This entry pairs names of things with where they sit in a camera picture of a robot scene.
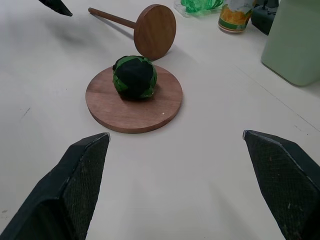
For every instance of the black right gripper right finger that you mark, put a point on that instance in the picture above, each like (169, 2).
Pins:
(282, 180)

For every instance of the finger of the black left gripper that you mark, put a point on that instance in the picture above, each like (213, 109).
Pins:
(56, 6)

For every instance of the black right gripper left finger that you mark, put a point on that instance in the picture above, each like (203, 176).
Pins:
(62, 190)

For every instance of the wooden stand with rod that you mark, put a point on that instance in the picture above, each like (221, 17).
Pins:
(152, 30)

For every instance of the round wooden board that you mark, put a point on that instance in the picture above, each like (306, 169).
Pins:
(135, 110)

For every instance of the green and black ball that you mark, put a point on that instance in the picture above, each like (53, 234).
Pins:
(135, 77)

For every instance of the pale green container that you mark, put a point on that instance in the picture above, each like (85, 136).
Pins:
(292, 47)

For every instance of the green plastic wrapper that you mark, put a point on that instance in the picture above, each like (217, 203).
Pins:
(200, 5)

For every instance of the dark grey box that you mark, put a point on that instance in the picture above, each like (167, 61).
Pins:
(262, 16)

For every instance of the can with orange fruit label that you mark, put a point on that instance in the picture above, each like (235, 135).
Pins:
(235, 16)

